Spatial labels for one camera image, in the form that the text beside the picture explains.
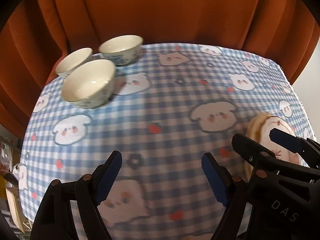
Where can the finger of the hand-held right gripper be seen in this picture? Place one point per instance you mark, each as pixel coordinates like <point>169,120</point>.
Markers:
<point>287,140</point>
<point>250,150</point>

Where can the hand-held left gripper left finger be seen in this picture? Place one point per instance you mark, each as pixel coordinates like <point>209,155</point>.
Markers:
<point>110,177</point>

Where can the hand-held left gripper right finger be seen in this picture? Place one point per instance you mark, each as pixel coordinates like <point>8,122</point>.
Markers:
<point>215,180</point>

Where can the cream bowl blue floral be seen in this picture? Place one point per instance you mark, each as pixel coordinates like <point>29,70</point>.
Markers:
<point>120,46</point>
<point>87,82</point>
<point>72,63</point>

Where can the blue checked cartoon tablecloth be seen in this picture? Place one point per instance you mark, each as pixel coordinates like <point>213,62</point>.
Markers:
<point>175,92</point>

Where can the wooden storage shelf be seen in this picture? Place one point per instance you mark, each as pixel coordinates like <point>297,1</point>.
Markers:
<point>13,205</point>

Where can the orange pleated curtain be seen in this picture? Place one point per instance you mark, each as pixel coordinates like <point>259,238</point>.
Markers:
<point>160,10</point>

